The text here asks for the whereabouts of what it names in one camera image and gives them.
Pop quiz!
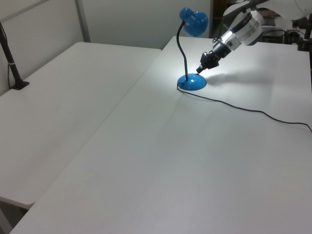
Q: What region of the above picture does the black lamp power cable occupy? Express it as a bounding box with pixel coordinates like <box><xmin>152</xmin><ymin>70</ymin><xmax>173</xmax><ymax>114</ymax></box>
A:
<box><xmin>176</xmin><ymin>83</ymin><xmax>312</xmax><ymax>134</ymax></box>

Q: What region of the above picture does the grey partition post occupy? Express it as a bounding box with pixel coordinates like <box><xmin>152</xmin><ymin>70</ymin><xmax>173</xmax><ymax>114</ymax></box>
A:
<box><xmin>74</xmin><ymin>0</ymin><xmax>91</xmax><ymax>43</ymax></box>

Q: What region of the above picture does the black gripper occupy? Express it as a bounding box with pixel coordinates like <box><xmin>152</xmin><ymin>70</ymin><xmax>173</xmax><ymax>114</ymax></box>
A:
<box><xmin>196</xmin><ymin>43</ymin><xmax>232</xmax><ymax>73</ymax></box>

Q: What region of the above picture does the black clamped camera pole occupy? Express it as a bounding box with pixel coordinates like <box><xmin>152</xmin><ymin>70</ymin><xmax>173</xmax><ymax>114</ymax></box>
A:
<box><xmin>0</xmin><ymin>20</ymin><xmax>31</xmax><ymax>92</ymax></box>

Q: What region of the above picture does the black stand behind table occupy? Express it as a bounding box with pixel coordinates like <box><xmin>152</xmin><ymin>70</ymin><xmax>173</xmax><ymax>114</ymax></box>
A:
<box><xmin>295</xmin><ymin>14</ymin><xmax>312</xmax><ymax>52</ymax></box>

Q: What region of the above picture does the blue gooseneck desk lamp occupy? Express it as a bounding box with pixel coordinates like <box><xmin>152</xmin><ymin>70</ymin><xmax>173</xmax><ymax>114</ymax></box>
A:
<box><xmin>176</xmin><ymin>7</ymin><xmax>210</xmax><ymax>92</ymax></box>

